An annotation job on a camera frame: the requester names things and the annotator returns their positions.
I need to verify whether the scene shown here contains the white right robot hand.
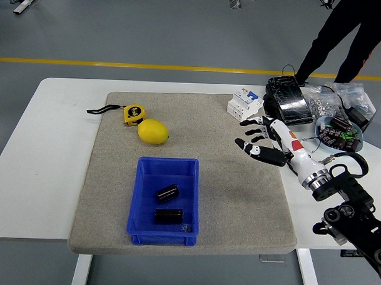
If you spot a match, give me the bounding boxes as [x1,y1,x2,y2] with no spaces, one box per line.
[233,115,323,185]

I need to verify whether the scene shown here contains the dark brown cylindrical battery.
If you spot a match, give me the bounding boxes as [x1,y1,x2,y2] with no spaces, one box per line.
[155,183,180,204]

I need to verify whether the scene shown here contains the black printed cylindrical battery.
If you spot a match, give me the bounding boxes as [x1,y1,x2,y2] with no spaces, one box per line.
[153,207,185,226]

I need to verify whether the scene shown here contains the grey box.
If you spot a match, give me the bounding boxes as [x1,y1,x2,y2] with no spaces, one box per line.
[362,104,381,153]

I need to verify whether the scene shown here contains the blue plastic box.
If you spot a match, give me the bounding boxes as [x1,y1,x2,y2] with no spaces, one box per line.
[126,155,203,247]

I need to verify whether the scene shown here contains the light blue bowl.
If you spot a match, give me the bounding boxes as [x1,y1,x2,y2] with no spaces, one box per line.
[313,114,365,155]

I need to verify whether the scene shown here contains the large brown capacitor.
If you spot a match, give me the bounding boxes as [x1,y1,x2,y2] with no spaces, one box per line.
[330,117,353,133]

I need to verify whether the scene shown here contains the clear bag of nuts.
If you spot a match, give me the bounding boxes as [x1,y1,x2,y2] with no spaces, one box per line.
[303,84,343,120]

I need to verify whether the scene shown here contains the black glossy device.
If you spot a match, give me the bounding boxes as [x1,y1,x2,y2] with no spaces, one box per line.
[262,74,315,128]

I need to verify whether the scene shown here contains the black power adapter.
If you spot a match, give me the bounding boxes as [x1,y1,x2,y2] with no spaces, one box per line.
[343,106,372,131]

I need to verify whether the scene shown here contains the white circuit breaker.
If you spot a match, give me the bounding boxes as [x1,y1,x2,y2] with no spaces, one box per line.
[226,88,264,124]

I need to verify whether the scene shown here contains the clear bag of screws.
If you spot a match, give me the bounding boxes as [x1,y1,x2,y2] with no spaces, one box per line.
[324,80,377,117]

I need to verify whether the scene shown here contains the grey-brown mat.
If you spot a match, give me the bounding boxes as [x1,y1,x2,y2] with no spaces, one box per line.
[66,87,303,263]

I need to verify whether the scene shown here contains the white table leg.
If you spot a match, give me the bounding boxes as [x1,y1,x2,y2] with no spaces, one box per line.
[69,253,93,285]
[295,247,324,285]

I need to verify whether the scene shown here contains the person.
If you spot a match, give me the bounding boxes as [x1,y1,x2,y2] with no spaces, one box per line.
[295,0,381,89]

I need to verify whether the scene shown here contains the yellow lemon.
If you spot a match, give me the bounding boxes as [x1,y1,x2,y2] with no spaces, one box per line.
[136,118,171,146]

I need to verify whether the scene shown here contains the yellow tape measure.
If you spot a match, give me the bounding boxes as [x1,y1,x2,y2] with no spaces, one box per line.
[86,102,147,128]

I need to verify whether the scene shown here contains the thin wire with clip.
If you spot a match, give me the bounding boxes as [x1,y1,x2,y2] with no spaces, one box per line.
[302,136,322,151]

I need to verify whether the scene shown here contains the clear plastic bracket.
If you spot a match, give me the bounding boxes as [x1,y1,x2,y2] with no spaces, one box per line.
[258,252,286,264]

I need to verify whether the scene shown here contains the white desk frame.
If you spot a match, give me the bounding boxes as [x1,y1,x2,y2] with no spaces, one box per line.
[12,0,48,18]

